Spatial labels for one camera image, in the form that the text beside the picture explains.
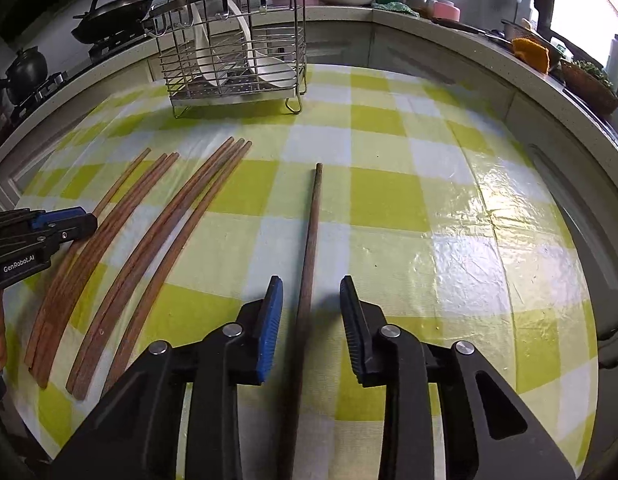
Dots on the black wok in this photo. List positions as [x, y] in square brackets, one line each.
[109, 15]

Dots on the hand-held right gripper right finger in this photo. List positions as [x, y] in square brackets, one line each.
[354, 330]

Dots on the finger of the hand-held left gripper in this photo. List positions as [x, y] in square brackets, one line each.
[54, 217]
[74, 230]

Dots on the green cloth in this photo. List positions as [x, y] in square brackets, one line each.
[396, 7]

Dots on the yellow capped spray bottle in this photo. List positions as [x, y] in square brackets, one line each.
[531, 2]

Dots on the white bottle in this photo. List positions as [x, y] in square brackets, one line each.
[614, 62]

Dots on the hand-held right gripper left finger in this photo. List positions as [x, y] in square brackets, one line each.
[269, 330]

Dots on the black gas stove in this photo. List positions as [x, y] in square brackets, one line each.
[114, 44]

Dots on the pink container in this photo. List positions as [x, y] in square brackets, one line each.
[446, 11]

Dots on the wicker basket of greens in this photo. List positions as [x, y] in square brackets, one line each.
[589, 87]

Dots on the black clay pot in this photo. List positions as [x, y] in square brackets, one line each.
[28, 67]

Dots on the steel colander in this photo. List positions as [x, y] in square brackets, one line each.
[551, 42]

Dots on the white bowl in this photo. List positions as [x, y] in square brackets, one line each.
[276, 75]

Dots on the white ceramic spoons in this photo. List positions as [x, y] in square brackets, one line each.
[209, 60]

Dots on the orange cloth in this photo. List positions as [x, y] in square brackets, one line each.
[530, 55]

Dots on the white ceramic spoon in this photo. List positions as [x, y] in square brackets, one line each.
[243, 30]

